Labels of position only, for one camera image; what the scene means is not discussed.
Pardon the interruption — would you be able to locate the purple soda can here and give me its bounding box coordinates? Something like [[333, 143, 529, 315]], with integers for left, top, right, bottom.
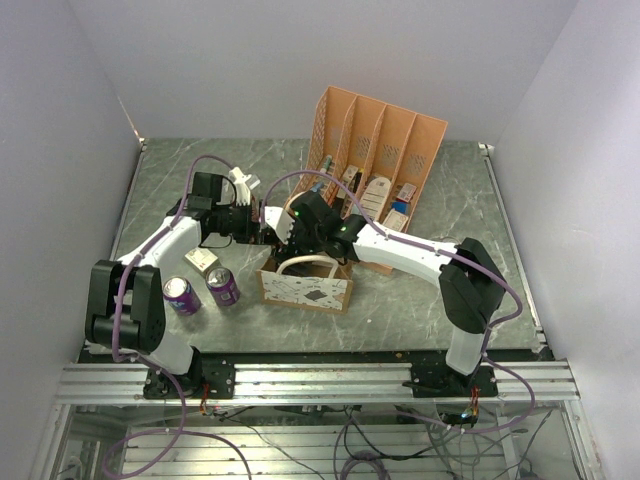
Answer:
[[205, 267, 240, 307]]

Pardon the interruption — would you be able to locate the small white red box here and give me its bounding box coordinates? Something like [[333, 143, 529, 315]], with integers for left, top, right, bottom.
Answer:
[[184, 248, 220, 276]]

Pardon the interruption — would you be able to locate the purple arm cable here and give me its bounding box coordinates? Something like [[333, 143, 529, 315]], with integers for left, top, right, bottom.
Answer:
[[101, 154, 254, 480], [264, 170, 537, 480]]

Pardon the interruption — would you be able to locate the pink small box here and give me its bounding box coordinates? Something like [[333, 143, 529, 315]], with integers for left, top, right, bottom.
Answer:
[[396, 183, 417, 203]]

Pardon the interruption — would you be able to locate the white flat box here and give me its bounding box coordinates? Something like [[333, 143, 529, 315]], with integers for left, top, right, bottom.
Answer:
[[382, 209, 409, 232]]

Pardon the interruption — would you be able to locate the canvas bag with rope handles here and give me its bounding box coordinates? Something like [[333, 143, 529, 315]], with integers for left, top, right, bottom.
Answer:
[[256, 254, 354, 314]]

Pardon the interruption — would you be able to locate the peach plastic desk organizer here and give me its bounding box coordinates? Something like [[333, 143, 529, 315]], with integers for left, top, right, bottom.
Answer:
[[278, 85, 449, 277]]

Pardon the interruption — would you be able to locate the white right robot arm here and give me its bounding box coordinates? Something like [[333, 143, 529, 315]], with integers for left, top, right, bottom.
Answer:
[[290, 191, 505, 396]]

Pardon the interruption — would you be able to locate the white oval labelled pouch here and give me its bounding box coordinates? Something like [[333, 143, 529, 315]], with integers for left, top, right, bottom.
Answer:
[[360, 176, 391, 221]]

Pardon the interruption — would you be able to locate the black marker pen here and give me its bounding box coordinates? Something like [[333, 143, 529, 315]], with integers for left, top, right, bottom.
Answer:
[[342, 165, 361, 192]]

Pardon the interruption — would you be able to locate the red Coca-Cola can left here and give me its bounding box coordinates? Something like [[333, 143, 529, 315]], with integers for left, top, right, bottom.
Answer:
[[251, 198, 261, 224]]

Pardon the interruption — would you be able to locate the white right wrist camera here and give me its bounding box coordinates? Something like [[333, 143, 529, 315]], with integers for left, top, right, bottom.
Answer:
[[263, 206, 295, 244]]

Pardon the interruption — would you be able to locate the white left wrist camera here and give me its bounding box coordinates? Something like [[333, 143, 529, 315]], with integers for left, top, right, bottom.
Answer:
[[229, 167, 261, 206]]

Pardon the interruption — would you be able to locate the purple Fanta can leftmost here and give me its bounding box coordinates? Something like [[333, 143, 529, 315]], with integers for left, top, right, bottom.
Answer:
[[162, 276, 201, 316]]

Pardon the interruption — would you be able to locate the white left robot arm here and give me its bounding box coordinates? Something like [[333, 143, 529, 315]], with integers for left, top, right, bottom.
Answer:
[[85, 167, 275, 397]]

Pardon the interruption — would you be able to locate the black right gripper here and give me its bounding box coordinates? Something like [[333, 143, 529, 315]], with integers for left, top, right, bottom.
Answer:
[[270, 215, 324, 275]]

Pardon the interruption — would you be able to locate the blue glue bottle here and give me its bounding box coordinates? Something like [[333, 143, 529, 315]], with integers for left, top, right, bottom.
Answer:
[[311, 181, 325, 195]]

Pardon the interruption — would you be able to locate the blue small box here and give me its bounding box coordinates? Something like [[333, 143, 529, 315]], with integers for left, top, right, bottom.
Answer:
[[391, 201, 410, 215]]

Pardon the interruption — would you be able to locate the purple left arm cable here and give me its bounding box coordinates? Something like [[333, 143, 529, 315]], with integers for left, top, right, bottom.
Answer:
[[101, 154, 254, 480]]

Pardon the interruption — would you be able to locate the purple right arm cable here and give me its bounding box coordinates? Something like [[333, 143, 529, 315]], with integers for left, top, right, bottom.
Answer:
[[264, 170, 537, 480]]

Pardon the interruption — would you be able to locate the aluminium mounting rail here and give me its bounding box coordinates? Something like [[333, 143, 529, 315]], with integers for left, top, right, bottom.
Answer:
[[54, 361, 580, 406]]

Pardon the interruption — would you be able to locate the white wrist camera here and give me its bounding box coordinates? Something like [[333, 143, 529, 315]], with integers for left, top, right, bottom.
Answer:
[[229, 167, 261, 206], [263, 206, 295, 244]]

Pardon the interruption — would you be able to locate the green capped tube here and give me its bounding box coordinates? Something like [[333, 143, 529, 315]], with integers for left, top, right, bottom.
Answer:
[[319, 155, 333, 174]]

